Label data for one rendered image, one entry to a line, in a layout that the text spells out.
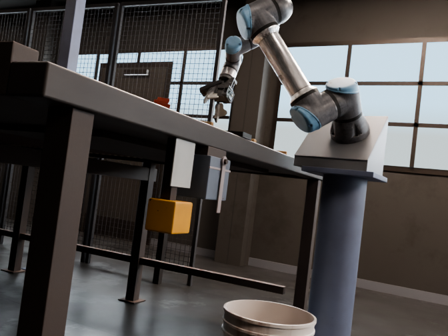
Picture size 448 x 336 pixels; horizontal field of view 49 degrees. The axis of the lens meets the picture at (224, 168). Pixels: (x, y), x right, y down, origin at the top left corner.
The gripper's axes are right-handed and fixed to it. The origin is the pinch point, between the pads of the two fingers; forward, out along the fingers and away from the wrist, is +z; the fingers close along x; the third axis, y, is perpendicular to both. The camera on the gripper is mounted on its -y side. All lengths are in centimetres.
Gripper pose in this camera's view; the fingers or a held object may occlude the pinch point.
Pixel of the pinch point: (209, 113)
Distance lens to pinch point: 222.0
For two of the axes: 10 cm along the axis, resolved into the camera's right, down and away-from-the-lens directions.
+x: 3.4, 5.0, 8.0
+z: -3.1, 8.6, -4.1
